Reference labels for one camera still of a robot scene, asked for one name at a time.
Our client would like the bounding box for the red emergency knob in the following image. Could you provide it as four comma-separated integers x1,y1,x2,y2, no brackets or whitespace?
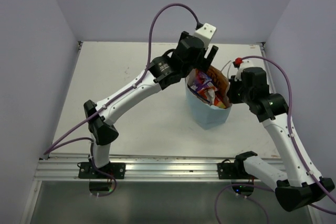
233,58,243,68

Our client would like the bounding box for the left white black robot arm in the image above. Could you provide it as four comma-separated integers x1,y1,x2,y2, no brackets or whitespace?
84,28,218,178

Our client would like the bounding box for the light blue paper bag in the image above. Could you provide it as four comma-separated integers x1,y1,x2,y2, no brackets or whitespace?
185,69,232,130

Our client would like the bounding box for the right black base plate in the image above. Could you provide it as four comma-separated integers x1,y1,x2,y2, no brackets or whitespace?
217,159,258,180

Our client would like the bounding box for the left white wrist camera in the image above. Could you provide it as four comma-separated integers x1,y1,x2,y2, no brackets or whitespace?
193,23,217,49

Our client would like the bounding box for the aluminium mounting rail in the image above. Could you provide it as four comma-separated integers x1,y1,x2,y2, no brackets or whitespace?
33,155,288,182

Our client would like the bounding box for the yellow Kettle chips bag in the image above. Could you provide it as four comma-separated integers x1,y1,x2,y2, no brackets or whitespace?
206,66,229,101

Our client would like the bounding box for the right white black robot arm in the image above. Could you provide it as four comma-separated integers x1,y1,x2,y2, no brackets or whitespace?
228,66,335,212

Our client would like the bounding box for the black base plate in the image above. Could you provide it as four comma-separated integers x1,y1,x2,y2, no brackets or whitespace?
77,162,126,179
217,159,258,180

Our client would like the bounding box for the orange snack packet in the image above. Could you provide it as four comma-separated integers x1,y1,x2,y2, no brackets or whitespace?
196,82,229,109

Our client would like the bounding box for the purple snack packet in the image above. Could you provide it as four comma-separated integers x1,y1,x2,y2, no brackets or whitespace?
190,69,213,92

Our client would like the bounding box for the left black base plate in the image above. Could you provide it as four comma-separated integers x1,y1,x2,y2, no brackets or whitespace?
77,162,126,179

